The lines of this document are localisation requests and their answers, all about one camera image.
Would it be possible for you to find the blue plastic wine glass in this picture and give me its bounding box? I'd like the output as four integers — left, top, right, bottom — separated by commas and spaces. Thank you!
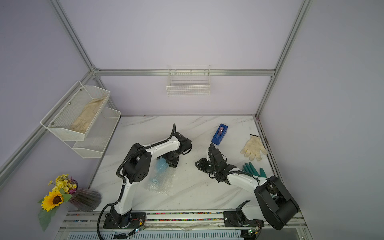
153, 158, 174, 195

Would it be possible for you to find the clear bubble wrap sheet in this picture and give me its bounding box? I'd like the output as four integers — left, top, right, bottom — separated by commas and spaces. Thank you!
146, 158, 176, 195

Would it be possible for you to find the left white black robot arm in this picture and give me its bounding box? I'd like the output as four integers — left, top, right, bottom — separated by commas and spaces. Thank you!
110, 132, 192, 228

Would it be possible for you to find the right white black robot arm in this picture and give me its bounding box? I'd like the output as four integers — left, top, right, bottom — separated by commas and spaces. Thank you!
195, 144, 300, 230

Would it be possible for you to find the green rubber glove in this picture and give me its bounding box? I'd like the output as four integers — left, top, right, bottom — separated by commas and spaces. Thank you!
243, 162, 267, 178

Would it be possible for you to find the blue tape dispenser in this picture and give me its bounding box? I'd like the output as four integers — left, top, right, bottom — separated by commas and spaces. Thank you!
211, 124, 228, 146

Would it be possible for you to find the white cotton work glove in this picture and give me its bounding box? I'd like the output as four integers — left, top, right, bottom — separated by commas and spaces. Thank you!
241, 135, 268, 161

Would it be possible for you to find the dark ribbed glass vase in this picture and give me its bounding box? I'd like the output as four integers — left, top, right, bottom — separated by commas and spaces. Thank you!
69, 188, 102, 212

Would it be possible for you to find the beige glove in shelf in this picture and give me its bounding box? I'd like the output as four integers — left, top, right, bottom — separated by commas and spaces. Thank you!
70, 97, 106, 134

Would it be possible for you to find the white two-tier mesh shelf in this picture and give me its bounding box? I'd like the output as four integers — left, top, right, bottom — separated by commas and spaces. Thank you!
41, 82, 121, 159

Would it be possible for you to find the artificial sunflower bouquet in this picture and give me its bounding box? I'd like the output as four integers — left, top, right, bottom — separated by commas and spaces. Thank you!
38, 174, 78, 232

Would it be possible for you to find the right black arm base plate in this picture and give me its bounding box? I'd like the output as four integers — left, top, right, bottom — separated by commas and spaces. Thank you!
223, 211, 265, 228

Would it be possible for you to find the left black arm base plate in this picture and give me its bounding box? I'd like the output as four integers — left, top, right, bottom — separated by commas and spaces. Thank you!
103, 212, 147, 230

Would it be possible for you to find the white wire wall basket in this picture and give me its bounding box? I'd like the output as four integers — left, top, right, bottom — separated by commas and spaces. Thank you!
166, 65, 211, 97

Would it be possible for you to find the aluminium front rail frame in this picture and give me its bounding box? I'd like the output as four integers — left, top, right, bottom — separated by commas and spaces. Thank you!
55, 210, 313, 240

